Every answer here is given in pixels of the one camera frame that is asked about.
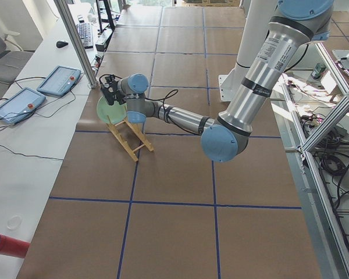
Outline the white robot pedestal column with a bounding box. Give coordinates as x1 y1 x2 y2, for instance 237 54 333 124
219 0 277 102

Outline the far blue teach pendant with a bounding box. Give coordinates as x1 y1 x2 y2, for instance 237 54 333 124
37 66 81 96

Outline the near blue teach pendant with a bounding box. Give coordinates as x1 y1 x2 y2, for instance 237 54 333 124
0 87 46 124

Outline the black keyboard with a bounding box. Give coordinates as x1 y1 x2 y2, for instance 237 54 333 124
76 22 94 49

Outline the red cylinder tube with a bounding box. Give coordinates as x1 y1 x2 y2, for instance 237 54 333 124
0 234 30 259

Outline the grey office chair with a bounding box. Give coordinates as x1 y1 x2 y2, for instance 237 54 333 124
0 37 33 84

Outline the aluminium frame post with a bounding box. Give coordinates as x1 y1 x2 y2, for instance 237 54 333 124
54 0 97 88

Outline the blue teach pendant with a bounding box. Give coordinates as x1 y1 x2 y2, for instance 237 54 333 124
0 87 46 124
37 66 81 96

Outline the wooden dish rack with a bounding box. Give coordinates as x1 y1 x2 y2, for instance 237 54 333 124
107 117 154 162

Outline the light green plate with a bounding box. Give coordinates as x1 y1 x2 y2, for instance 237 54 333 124
97 96 127 124

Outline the black computer mouse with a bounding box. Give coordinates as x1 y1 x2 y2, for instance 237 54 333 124
56 41 69 49

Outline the clear tape ring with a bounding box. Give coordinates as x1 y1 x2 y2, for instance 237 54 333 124
6 214 23 230

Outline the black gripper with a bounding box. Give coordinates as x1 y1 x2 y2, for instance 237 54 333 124
101 86 125 105

